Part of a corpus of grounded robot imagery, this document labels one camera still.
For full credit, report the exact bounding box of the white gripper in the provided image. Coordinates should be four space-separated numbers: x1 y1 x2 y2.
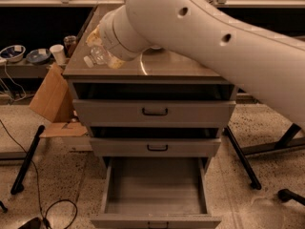
86 6 152 69

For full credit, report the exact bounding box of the clear plastic water bottle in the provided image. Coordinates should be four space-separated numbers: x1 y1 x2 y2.
84 46 109 68

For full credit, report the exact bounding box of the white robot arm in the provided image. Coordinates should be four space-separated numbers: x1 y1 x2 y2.
87 0 305 128

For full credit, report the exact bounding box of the top grey drawer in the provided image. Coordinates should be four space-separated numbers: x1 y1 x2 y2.
73 83 234 128

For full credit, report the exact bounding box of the grey drawer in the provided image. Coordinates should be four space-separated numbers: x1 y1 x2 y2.
73 83 234 128
91 157 221 229
90 127 220 157

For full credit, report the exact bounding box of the grey drawer cabinet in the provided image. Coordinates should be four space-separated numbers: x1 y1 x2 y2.
62 3 242 174

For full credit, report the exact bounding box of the middle grey drawer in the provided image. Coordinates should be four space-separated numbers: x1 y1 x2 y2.
90 127 220 157

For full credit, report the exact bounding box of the bottom grey drawer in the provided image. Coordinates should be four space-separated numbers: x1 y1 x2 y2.
91 157 221 229

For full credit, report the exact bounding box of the glass jar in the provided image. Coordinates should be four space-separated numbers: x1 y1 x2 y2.
64 35 77 57

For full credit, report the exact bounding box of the white paper cup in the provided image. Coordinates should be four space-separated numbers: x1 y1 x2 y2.
50 44 66 65

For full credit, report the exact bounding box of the blue bowl with paper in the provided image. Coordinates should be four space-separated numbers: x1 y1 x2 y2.
26 49 51 65

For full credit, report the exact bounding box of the brown cardboard box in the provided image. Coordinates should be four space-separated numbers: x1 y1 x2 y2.
30 63 73 123

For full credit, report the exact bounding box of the white bowl with items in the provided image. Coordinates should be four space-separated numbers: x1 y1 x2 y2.
0 45 26 63

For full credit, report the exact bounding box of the flat cardboard piece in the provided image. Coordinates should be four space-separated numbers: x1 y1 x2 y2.
40 122 87 138

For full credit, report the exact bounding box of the black stand leg left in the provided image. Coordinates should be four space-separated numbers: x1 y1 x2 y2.
10 125 45 195

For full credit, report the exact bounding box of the black stand leg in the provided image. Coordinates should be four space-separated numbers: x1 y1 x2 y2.
10 125 45 195
224 126 261 190

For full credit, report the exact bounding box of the black stand leg right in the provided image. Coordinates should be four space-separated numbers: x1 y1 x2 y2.
224 126 261 190

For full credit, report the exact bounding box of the black caster leg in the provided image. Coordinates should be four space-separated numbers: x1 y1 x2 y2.
277 189 305 206

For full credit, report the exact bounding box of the white cable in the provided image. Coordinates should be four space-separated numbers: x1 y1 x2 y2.
0 59 28 102

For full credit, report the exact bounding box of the black floor cable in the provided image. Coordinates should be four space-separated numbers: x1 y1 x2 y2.
0 118 79 229

